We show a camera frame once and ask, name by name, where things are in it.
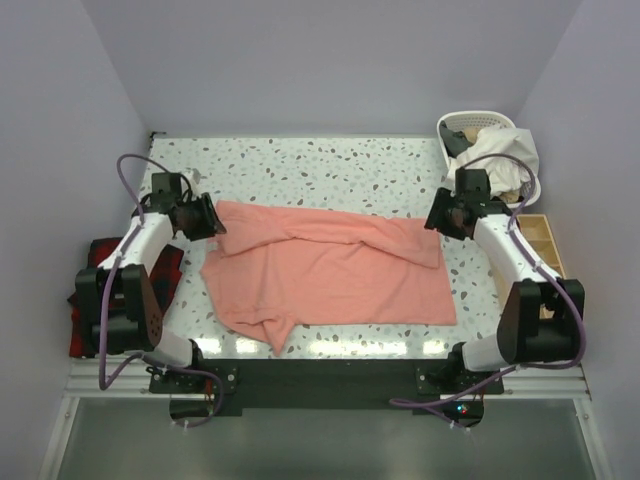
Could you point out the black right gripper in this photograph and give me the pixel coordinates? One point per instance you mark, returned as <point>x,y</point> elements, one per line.
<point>435,220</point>

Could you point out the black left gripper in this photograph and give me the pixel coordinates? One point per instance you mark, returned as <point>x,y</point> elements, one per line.
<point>210,223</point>

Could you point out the pink t shirt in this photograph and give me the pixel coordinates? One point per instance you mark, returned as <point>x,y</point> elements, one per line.
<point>275,268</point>

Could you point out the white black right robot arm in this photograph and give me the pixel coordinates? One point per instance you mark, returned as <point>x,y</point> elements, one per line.
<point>541,324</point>

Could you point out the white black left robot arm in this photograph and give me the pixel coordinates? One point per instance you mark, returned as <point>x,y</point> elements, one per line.
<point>149,232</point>

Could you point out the dark grey garment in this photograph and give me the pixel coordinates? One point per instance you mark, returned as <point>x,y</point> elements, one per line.
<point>455,142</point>

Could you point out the white perforated laundry basket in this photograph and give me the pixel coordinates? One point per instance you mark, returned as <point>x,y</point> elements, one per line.
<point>470,122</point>

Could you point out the wooden compartment tray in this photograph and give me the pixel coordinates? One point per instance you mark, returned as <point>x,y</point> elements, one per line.
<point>537,231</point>

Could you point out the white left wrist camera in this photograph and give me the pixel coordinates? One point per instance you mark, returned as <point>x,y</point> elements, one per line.
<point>193,175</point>

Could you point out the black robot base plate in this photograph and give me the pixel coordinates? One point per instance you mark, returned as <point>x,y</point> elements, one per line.
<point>227,387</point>

